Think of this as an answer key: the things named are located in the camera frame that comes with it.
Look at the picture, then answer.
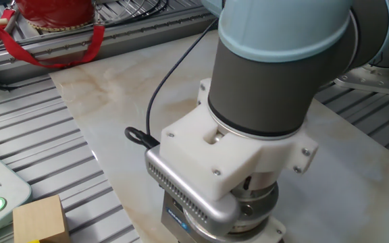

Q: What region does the white teach pendant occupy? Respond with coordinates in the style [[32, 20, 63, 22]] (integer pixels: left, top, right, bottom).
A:
[[0, 141, 33, 242]]

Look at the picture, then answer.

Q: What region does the red bag with strap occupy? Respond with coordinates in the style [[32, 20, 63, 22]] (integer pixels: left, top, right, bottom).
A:
[[0, 0, 106, 68]]

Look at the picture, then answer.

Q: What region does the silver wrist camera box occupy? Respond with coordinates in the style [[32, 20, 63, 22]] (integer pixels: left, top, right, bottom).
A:
[[145, 144, 241, 237]]

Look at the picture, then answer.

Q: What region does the black gripper cable bundle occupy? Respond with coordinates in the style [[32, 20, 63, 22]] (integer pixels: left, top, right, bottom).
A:
[[124, 18, 219, 149]]

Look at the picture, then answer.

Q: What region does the white printed wrist mount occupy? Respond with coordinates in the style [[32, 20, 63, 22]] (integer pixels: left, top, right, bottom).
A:
[[159, 78, 319, 202]]

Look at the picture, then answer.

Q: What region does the silver Schunk gripper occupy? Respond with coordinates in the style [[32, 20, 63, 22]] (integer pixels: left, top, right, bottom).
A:
[[160, 190, 202, 243]]

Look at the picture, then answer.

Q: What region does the marble pattern board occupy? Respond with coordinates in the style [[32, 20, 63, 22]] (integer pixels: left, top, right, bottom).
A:
[[49, 29, 389, 243]]

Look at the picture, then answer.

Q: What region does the wooden block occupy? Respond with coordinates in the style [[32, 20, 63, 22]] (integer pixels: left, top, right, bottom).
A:
[[12, 194, 71, 243]]

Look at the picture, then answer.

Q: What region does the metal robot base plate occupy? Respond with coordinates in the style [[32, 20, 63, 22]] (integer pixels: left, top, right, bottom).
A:
[[332, 65, 389, 98]]

